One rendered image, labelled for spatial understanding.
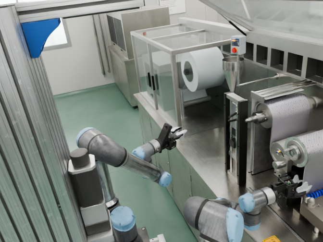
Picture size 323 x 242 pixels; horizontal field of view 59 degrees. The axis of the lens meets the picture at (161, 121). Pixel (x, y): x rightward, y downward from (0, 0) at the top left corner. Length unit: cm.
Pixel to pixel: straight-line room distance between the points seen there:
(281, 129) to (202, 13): 577
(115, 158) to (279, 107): 87
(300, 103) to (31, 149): 132
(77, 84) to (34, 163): 585
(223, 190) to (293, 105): 62
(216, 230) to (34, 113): 68
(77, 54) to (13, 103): 576
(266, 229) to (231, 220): 56
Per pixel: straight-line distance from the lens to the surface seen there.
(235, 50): 174
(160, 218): 291
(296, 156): 147
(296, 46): 186
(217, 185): 181
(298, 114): 167
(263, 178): 188
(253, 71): 220
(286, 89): 170
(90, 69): 661
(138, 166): 136
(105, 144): 125
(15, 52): 75
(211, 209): 106
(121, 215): 148
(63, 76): 661
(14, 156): 85
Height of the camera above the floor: 204
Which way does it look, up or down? 26 degrees down
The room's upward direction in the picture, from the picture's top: 7 degrees counter-clockwise
